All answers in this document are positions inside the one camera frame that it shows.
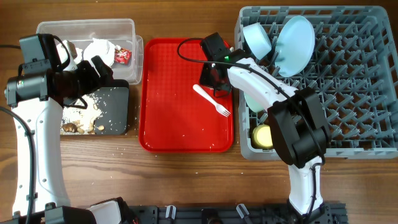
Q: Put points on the mint green bowl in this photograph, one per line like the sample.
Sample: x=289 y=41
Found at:
x=253 y=104

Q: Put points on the clear plastic waste bin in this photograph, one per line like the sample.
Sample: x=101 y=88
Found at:
x=119 y=32

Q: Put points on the grey dishwasher rack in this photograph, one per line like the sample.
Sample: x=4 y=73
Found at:
x=353 y=69

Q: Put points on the red serving tray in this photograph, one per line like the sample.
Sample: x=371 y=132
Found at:
x=174 y=117

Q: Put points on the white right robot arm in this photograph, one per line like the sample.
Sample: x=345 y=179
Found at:
x=299 y=129

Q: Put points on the white plastic fork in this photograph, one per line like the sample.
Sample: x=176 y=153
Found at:
x=219 y=108

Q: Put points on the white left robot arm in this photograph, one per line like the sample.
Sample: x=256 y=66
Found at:
x=35 y=98

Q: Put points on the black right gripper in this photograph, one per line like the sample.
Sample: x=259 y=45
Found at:
x=204 y=78

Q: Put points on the black waste tray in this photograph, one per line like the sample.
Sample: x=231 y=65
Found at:
x=114 y=103

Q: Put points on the large crumpled white napkin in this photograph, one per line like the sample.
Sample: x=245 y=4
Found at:
x=102 y=48

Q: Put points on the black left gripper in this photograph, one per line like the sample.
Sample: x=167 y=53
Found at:
x=94 y=82

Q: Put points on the light blue plate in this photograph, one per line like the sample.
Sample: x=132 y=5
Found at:
x=295 y=46

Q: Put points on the yellow plastic cup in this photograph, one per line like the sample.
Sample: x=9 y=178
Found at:
x=261 y=136

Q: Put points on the light blue food bowl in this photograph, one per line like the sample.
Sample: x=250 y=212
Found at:
x=257 y=40

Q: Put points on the red snack wrapper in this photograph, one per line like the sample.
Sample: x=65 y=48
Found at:
x=122 y=55

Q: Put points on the rice and food leftovers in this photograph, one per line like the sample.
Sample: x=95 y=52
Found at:
x=81 y=121

